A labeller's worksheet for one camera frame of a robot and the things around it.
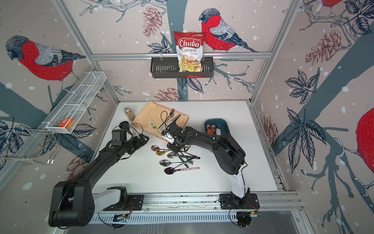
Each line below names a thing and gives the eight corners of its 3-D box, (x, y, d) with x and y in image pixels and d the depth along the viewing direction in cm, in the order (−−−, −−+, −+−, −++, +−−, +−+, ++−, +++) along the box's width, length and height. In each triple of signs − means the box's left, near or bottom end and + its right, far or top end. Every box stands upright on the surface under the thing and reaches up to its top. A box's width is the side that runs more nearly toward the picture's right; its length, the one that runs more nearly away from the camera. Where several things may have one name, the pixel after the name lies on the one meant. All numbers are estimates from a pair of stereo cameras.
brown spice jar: (127, 120, 109) (122, 112, 102) (129, 114, 113) (124, 106, 105) (134, 120, 109) (129, 112, 102) (136, 114, 113) (132, 106, 105)
